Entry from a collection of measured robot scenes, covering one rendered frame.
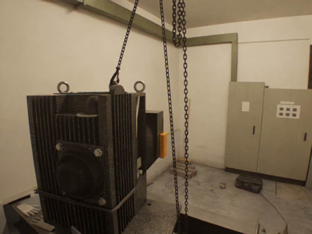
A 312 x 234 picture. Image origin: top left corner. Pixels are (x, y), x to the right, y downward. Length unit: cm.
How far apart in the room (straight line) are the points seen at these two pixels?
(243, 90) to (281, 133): 97
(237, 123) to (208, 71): 119
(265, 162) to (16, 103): 366
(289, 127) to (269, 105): 48
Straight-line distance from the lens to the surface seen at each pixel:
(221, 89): 389
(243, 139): 369
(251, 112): 359
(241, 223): 165
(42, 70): 202
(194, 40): 407
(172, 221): 118
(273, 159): 376
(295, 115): 361
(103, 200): 93
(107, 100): 78
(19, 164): 201
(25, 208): 193
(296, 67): 383
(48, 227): 164
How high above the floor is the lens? 164
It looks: 9 degrees down
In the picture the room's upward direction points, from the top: straight up
